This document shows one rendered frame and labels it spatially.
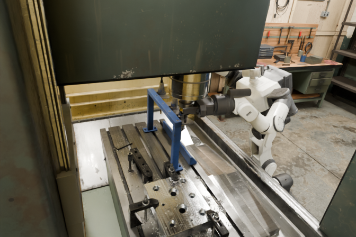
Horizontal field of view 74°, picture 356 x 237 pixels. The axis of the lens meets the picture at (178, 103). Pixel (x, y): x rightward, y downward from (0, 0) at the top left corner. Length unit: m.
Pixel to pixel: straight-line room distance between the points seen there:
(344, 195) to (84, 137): 1.63
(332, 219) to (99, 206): 1.26
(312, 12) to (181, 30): 4.59
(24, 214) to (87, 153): 1.31
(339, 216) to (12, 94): 1.35
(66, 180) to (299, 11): 4.71
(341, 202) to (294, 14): 3.93
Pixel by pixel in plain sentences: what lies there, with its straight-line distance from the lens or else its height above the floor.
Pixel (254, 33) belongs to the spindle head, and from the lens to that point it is 0.84.
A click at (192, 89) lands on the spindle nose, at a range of 0.83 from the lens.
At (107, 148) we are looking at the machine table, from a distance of 1.59.
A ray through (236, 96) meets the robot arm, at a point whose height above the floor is 1.47.
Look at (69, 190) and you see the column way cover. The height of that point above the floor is 1.37.
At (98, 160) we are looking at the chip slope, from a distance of 1.82.
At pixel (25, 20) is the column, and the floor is 1.78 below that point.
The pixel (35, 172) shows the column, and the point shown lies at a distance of 0.51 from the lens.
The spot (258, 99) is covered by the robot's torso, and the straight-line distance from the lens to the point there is 1.50.
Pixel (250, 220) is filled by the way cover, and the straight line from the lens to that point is 1.51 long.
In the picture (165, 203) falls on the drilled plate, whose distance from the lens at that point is 1.13.
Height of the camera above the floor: 1.85
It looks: 26 degrees down
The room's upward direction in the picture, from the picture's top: 4 degrees clockwise
